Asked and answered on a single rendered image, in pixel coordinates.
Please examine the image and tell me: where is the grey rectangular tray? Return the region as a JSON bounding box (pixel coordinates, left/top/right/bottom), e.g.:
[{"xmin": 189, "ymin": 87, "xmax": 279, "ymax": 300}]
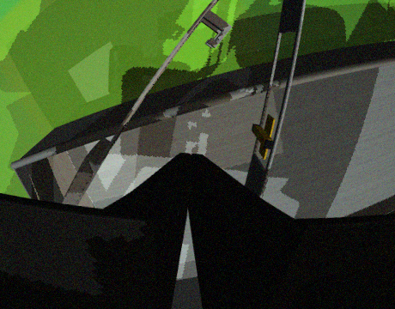
[{"xmin": 11, "ymin": 40, "xmax": 395, "ymax": 309}]

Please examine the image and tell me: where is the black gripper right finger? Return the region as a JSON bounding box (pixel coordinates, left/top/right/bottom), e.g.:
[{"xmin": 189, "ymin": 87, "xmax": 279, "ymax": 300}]
[{"xmin": 187, "ymin": 154, "xmax": 395, "ymax": 309}]

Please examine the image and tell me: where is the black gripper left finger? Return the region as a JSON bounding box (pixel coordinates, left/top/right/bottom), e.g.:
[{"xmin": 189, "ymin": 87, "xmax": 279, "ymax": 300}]
[{"xmin": 0, "ymin": 154, "xmax": 191, "ymax": 309}]

